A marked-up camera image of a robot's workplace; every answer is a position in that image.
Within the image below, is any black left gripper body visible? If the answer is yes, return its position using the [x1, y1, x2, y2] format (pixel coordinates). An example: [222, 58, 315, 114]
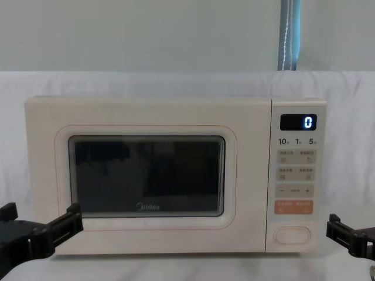
[0, 220, 33, 266]

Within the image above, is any cream microwave oven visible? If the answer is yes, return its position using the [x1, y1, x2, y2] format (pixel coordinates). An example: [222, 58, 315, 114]
[23, 95, 328, 259]

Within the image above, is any white curtain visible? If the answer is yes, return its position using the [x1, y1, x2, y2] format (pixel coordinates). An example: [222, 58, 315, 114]
[0, 0, 375, 205]

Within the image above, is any grey striped post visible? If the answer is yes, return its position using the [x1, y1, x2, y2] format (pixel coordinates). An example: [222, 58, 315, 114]
[277, 0, 303, 72]

